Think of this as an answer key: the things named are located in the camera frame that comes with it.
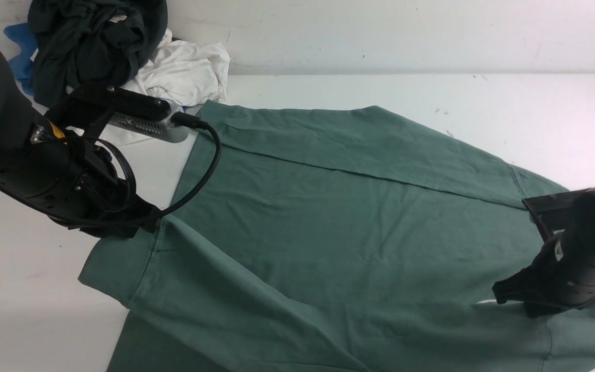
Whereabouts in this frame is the green long-sleeve top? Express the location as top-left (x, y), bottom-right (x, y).
top-left (80, 102), bottom-right (595, 371)

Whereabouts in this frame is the black crumpled garment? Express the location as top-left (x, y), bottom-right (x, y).
top-left (27, 1), bottom-right (168, 107)

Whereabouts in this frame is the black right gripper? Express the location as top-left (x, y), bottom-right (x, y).
top-left (493, 189), bottom-right (595, 318)

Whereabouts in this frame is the blue crumpled garment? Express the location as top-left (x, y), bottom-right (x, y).
top-left (3, 23), bottom-right (38, 96)

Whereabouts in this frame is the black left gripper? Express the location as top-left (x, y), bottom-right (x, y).
top-left (0, 125), bottom-right (159, 238)

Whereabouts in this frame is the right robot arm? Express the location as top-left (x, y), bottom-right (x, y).
top-left (493, 188), bottom-right (595, 319)

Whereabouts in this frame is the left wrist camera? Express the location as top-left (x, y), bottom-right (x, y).
top-left (57, 83), bottom-right (192, 144)

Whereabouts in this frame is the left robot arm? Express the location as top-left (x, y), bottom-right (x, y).
top-left (0, 52), bottom-right (168, 238)

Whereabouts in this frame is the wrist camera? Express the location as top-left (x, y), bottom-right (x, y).
top-left (522, 189), bottom-right (587, 242)
top-left (57, 83), bottom-right (192, 144)

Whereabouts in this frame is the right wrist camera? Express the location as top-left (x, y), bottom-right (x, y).
top-left (522, 189), bottom-right (587, 242)

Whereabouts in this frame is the white crumpled garment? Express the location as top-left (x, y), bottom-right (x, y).
top-left (34, 29), bottom-right (230, 147)

